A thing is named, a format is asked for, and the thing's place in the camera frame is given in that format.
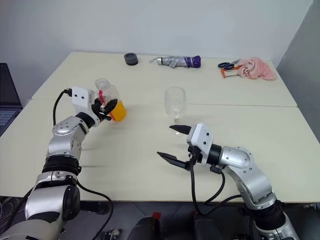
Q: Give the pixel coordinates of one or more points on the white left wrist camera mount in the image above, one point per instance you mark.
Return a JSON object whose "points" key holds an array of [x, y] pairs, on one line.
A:
{"points": [[81, 98]]}

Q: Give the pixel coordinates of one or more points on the pink cloth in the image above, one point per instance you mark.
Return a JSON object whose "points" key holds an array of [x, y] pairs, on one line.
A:
{"points": [[258, 68]]}

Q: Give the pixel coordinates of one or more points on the dark laptop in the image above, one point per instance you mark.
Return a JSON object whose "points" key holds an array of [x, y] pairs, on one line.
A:
{"points": [[7, 100]]}

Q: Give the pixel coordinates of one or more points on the small red block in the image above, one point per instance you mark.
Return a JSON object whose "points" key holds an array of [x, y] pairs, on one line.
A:
{"points": [[156, 215]]}

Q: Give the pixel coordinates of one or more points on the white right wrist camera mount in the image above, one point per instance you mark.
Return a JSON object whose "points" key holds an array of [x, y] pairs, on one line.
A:
{"points": [[202, 137]]}

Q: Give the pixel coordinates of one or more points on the orange frame tool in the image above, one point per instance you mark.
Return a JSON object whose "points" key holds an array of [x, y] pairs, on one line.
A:
{"points": [[222, 74]]}

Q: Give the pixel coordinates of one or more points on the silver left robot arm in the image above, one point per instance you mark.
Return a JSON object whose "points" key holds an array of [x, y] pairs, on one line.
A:
{"points": [[62, 145]]}

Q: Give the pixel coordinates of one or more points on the dark rounded shape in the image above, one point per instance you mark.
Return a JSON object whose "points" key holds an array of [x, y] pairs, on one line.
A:
{"points": [[207, 226], [145, 228]]}

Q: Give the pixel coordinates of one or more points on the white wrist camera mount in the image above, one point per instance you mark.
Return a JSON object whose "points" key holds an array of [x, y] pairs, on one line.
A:
{"points": [[81, 98], [202, 137]]}

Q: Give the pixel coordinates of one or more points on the clear bottle with orange drink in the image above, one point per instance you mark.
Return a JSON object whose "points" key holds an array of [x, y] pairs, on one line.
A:
{"points": [[117, 112]]}

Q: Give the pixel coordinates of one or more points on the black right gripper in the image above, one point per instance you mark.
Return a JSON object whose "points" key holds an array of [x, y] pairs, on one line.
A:
{"points": [[195, 155]]}

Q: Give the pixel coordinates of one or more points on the clear wine glass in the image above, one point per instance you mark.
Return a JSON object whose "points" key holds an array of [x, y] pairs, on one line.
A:
{"points": [[175, 100]]}

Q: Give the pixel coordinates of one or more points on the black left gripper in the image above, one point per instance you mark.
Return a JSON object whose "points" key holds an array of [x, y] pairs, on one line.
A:
{"points": [[98, 110]]}

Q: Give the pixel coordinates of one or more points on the folded silver purple umbrella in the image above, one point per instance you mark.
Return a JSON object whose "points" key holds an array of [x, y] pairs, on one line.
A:
{"points": [[175, 61]]}

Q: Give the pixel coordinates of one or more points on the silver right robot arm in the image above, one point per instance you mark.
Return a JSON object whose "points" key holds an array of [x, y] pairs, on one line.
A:
{"points": [[240, 160]]}

